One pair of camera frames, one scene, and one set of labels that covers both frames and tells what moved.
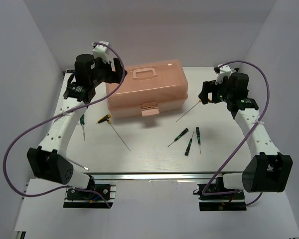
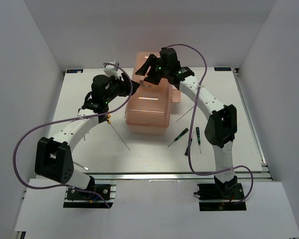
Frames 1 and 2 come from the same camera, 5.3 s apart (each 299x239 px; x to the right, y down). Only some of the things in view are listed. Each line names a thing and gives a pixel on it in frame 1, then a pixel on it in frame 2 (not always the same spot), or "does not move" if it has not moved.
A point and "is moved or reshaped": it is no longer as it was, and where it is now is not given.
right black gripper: (207, 88) to (143, 69)
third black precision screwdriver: (198, 132) does not move
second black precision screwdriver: (188, 148) does not move
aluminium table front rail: (157, 176) does not move
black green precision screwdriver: (186, 130) does not move
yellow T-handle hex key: (199, 101) does not move
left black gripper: (113, 76) to (124, 85)
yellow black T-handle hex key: (105, 118) does not move
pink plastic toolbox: (148, 89) is moved or reshaped
